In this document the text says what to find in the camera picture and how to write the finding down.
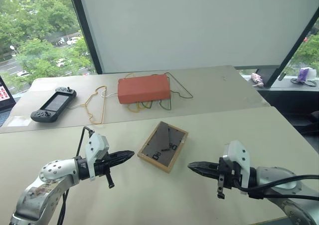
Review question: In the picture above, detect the pink folded umbrella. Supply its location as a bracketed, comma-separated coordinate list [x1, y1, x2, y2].
[250, 72, 265, 88]

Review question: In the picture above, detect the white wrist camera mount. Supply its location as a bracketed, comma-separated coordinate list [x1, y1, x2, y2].
[84, 133, 110, 181]
[222, 140, 251, 195]

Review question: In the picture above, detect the black window frame post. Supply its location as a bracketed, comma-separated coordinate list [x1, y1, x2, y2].
[258, 17, 319, 88]
[66, 0, 103, 75]

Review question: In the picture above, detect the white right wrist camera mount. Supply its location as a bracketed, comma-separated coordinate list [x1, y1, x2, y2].
[222, 140, 251, 195]

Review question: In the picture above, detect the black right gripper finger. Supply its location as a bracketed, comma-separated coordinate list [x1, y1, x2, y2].
[187, 161, 220, 171]
[189, 167, 220, 181]

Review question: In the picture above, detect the white panel board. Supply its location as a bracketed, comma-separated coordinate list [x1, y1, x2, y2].
[76, 0, 319, 74]

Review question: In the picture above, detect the wooden framed square clock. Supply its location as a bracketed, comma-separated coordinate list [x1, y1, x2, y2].
[137, 121, 189, 174]

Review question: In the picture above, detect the small green wire hanger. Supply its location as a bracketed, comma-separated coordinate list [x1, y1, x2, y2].
[138, 100, 153, 110]

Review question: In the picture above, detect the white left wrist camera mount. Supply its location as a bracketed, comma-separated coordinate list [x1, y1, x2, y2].
[84, 133, 110, 181]

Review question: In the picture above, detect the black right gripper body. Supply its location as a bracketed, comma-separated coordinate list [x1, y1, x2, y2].
[216, 157, 244, 200]

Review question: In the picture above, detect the black handheld game console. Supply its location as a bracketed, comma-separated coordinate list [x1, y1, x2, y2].
[30, 86, 77, 123]

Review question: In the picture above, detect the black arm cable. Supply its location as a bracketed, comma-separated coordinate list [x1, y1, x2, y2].
[56, 126, 94, 225]
[240, 174, 319, 201]

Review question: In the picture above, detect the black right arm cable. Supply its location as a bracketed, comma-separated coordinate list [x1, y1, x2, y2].
[240, 174, 319, 201]

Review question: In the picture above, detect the white wire hanger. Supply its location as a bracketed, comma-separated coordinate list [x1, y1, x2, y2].
[68, 89, 119, 110]

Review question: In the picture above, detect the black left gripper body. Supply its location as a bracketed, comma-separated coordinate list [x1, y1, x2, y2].
[92, 155, 115, 190]

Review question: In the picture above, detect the purple bag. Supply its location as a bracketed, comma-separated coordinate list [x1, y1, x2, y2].
[297, 68, 310, 82]

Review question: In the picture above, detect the black laptop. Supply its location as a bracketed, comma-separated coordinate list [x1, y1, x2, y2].
[0, 74, 17, 129]

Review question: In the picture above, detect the orange rectangular box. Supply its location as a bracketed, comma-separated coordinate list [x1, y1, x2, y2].
[117, 74, 172, 105]

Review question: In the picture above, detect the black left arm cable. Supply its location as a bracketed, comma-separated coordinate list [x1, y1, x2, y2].
[56, 126, 94, 225]

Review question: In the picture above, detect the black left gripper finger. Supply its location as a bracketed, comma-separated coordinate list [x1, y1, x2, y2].
[109, 150, 136, 161]
[108, 155, 133, 168]

